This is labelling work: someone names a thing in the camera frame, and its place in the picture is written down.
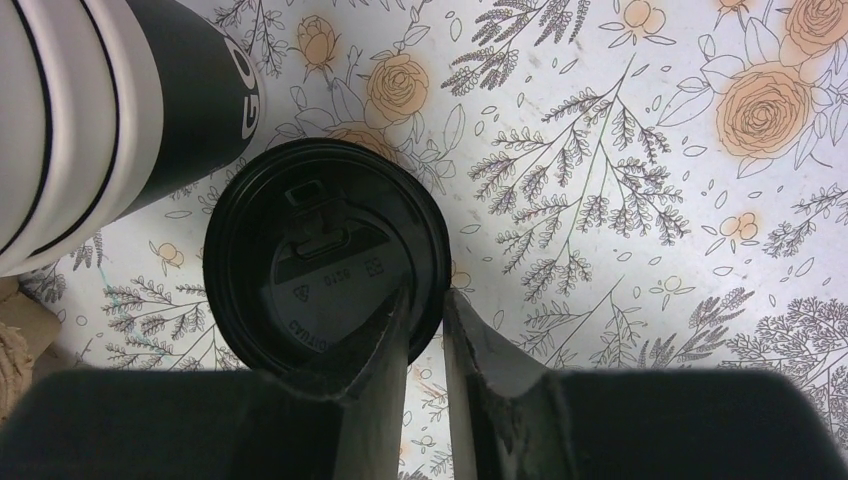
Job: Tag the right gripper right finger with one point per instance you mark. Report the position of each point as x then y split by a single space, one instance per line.
511 417

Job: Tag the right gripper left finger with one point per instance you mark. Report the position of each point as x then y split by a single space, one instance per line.
338 416

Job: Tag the black plastic cup lid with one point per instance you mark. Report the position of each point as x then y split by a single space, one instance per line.
308 240

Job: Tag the cardboard cup carrier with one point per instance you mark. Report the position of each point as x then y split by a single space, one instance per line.
27 330

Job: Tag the stack of paper cups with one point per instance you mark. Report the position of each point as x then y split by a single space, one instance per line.
107 107

